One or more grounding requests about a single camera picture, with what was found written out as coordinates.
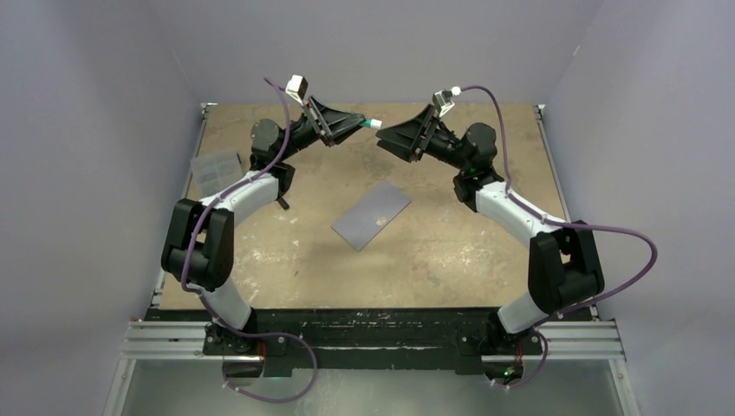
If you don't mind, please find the black hammer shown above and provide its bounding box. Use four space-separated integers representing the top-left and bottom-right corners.
276 198 290 211

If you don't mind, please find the green white glue stick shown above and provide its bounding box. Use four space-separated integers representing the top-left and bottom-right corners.
361 119 382 130

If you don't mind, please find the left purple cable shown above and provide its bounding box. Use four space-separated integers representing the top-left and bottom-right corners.
180 77 320 404

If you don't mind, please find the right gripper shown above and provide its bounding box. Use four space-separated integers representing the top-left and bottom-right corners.
377 104 471 172

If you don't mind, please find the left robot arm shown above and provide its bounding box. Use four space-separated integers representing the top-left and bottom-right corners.
161 97 373 354

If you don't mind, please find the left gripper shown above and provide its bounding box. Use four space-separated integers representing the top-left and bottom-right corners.
278 97 366 163

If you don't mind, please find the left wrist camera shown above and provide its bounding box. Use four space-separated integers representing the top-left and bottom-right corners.
284 75 309 107

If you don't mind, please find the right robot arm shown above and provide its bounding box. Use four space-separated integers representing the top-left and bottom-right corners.
376 105 604 353

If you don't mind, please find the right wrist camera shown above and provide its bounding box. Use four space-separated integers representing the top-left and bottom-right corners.
432 86 462 119

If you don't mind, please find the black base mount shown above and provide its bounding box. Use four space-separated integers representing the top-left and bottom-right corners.
143 307 593 380

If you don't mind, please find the grey envelope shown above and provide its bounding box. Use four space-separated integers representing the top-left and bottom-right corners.
331 181 412 251

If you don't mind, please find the clear plastic organizer box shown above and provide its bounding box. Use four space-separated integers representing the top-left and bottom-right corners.
190 147 244 198

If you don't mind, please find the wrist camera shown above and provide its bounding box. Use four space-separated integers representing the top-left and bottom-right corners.
284 75 309 107
432 86 462 119

